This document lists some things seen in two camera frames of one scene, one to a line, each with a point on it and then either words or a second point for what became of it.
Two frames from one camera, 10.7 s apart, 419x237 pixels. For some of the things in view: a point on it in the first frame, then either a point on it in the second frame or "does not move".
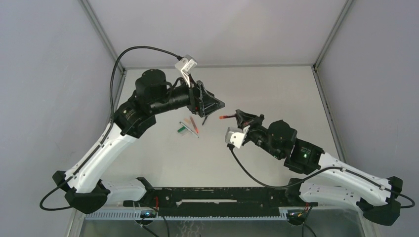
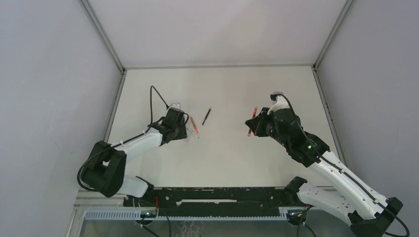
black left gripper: x=201 y=101 to x=183 y=133
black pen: x=204 y=120 does not move
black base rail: x=230 y=202 does not move
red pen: x=222 y=117 to x=253 y=115
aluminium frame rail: x=328 y=110 does not move
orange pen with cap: x=193 y=124 does not move
